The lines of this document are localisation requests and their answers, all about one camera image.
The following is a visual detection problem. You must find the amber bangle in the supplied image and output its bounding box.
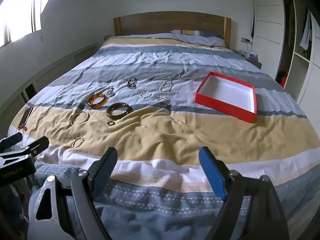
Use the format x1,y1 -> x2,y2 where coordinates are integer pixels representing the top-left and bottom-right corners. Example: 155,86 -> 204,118
87,93 -> 108,109

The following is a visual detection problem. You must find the dark brown bangle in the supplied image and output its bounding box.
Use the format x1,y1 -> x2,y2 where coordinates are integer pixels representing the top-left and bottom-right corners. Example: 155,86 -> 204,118
106,102 -> 132,121

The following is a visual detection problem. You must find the silver wristwatch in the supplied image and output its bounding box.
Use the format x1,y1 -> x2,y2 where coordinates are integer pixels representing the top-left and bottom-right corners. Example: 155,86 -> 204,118
108,86 -> 115,98

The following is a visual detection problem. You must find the dark beaded charm bracelet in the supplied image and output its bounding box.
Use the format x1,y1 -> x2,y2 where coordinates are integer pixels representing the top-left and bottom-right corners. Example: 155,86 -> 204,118
126,77 -> 139,90

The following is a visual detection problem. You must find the silver beaded necklace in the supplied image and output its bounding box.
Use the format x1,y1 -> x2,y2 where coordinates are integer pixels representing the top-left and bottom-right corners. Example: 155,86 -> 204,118
158,73 -> 182,93

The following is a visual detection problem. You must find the red jewelry box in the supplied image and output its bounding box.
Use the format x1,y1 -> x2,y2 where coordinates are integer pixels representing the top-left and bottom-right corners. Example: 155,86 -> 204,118
195,72 -> 257,124

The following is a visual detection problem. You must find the striped duvet cover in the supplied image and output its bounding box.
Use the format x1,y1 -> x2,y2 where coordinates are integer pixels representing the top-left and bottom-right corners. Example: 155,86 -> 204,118
18,34 -> 319,239

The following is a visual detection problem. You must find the window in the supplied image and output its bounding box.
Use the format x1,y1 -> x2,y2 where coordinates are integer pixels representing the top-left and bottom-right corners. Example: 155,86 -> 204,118
1,0 -> 49,47

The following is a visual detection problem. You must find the red item on shelf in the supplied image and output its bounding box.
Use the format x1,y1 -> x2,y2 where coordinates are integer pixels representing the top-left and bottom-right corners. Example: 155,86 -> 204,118
280,72 -> 289,88

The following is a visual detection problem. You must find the wooden nightstand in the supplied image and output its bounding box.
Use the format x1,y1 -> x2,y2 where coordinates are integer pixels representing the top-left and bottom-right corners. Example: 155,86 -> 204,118
245,56 -> 262,69

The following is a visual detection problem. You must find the purple tissue pack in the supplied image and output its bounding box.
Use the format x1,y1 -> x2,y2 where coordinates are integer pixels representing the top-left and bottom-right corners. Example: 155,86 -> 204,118
249,53 -> 258,60

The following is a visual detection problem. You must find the wooden headboard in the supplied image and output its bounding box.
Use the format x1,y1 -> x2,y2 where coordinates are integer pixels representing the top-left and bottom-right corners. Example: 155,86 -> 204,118
113,11 -> 232,48

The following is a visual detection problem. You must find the grey pillow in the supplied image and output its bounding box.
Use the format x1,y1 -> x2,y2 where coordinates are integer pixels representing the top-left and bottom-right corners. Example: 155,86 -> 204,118
170,30 -> 227,48

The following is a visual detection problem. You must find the white wardrobe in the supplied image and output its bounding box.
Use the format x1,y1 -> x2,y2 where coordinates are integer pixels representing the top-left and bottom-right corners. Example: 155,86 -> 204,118
253,0 -> 319,131

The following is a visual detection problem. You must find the hanging white garment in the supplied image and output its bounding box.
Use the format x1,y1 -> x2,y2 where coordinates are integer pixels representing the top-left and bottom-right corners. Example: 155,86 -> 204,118
300,10 -> 311,50

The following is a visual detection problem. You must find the black phone with red strap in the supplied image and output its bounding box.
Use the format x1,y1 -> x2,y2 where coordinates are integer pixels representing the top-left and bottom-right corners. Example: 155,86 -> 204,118
18,107 -> 33,131

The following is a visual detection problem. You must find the wall socket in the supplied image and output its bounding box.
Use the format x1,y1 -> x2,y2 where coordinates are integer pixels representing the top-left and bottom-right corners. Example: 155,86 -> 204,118
241,37 -> 251,43

